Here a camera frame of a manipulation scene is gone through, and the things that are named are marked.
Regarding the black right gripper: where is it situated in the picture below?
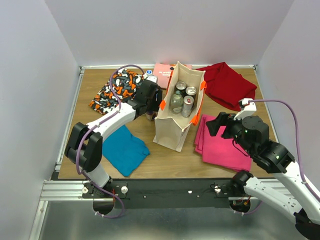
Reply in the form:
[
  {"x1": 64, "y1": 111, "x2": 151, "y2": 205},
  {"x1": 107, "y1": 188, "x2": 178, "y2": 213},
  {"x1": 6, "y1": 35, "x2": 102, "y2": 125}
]
[{"x1": 205, "y1": 110, "x2": 254, "y2": 155}]

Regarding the red bull can front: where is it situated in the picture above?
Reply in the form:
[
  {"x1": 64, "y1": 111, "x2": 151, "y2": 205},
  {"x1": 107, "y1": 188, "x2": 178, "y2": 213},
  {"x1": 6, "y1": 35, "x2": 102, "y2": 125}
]
[{"x1": 146, "y1": 111, "x2": 157, "y2": 121}]

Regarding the red bull can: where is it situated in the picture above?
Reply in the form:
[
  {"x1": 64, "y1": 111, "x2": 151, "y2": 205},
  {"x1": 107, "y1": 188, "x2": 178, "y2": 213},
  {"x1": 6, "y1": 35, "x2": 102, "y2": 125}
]
[
  {"x1": 146, "y1": 111, "x2": 157, "y2": 121},
  {"x1": 181, "y1": 95, "x2": 194, "y2": 118}
]

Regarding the beige canvas tote bag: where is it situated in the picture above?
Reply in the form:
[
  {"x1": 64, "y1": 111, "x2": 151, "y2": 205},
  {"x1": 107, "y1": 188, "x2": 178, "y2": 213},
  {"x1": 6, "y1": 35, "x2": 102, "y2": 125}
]
[{"x1": 153, "y1": 62, "x2": 207, "y2": 152}]

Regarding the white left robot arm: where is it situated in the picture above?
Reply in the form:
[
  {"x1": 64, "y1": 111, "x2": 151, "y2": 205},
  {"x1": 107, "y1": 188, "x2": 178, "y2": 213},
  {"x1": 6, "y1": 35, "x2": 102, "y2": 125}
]
[{"x1": 64, "y1": 77, "x2": 162, "y2": 198}]

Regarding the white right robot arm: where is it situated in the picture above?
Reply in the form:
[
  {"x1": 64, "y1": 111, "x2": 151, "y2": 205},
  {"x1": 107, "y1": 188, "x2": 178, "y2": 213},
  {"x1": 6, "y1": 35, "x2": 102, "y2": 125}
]
[{"x1": 206, "y1": 112, "x2": 320, "y2": 240}]

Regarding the magenta folded cloth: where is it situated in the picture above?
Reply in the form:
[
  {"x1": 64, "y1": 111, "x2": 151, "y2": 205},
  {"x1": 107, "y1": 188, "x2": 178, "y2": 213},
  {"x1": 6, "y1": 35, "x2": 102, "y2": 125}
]
[{"x1": 194, "y1": 114, "x2": 252, "y2": 172}]

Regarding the light pink printed cloth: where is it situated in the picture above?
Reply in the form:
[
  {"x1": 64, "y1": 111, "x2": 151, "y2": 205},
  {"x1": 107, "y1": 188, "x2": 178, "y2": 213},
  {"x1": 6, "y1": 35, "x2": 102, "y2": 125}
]
[{"x1": 153, "y1": 63, "x2": 176, "y2": 90}]

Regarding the red bull can middle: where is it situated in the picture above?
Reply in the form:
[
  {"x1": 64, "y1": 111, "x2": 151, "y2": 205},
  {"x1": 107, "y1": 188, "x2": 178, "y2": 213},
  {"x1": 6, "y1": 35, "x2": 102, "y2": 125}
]
[{"x1": 181, "y1": 95, "x2": 194, "y2": 118}]

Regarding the orange camouflage cloth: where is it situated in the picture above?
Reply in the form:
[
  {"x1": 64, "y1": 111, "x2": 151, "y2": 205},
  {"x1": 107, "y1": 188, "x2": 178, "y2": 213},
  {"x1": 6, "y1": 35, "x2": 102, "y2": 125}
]
[{"x1": 89, "y1": 68, "x2": 144, "y2": 115}]

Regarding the dark red cloth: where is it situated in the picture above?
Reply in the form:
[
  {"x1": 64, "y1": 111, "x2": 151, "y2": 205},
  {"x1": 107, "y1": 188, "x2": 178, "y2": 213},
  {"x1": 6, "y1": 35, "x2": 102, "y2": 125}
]
[{"x1": 197, "y1": 62, "x2": 257, "y2": 112}]

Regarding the teal folded cloth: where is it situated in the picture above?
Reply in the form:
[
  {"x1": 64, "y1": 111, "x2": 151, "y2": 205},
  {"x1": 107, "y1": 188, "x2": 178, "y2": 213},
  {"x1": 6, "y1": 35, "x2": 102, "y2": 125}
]
[{"x1": 102, "y1": 125, "x2": 150, "y2": 177}]

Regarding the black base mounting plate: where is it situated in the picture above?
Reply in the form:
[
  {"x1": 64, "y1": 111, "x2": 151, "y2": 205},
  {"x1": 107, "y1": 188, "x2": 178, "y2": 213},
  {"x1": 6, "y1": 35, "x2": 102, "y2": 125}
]
[{"x1": 82, "y1": 178, "x2": 258, "y2": 211}]

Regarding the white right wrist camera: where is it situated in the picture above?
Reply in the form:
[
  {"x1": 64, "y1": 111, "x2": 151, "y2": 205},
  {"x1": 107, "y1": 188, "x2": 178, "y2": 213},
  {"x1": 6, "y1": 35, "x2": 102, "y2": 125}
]
[{"x1": 233, "y1": 98, "x2": 257, "y2": 121}]

